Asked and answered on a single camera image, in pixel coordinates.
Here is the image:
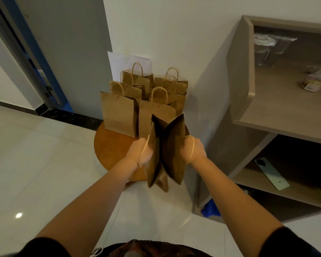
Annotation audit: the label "person's right hand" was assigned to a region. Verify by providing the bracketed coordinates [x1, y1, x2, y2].
[180, 135, 208, 165]

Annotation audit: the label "person's left hand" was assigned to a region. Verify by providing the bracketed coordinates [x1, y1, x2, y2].
[125, 137, 154, 169]

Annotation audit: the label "brown paper shopping bag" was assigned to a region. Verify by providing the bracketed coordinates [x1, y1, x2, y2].
[139, 113, 195, 193]

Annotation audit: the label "person's right forearm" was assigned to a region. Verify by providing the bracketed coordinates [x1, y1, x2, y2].
[190, 157, 284, 249]

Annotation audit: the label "person's left forearm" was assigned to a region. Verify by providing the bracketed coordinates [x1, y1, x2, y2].
[35, 157, 138, 252]

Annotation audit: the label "round wooden side table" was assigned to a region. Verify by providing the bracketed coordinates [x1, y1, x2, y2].
[94, 121, 191, 192]

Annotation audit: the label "cluster of brown paper bags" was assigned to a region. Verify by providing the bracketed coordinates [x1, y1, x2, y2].
[100, 62, 189, 139]

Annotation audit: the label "blue cloth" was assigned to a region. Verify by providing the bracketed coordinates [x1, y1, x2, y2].
[200, 198, 221, 218]

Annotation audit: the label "light green smartphone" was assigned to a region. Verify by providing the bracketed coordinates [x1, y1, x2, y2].
[254, 157, 290, 191]

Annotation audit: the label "white paper sheets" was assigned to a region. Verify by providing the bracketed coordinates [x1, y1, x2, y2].
[107, 51, 152, 82]

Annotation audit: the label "beige wooden shelf unit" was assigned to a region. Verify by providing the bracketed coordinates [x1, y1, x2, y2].
[197, 15, 321, 212]

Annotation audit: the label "plastic-wrapped clear glass cups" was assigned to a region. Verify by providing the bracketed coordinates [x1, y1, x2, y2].
[253, 33, 298, 68]

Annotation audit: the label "black shirt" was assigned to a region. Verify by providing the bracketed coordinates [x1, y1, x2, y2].
[16, 226, 321, 257]

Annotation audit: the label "clear snack packet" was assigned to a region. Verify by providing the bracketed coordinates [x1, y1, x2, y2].
[300, 70, 321, 93]

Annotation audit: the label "blue door frame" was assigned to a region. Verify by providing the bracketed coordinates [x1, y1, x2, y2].
[0, 0, 75, 113]

